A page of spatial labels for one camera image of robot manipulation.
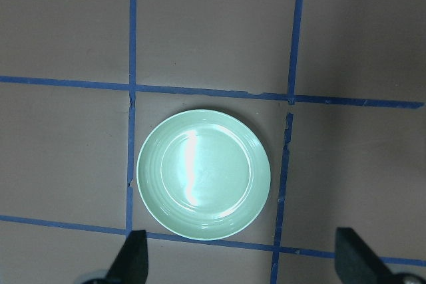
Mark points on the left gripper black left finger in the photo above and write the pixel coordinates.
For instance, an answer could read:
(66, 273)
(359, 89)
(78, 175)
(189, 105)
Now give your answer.
(131, 263)

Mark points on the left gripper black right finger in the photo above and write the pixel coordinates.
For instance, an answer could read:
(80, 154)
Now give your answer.
(355, 262)

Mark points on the brown paper table mat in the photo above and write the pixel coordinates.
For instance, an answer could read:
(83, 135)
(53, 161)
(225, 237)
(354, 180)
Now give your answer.
(334, 89)

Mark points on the far green plate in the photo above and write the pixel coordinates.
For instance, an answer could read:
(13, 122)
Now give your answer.
(203, 174)

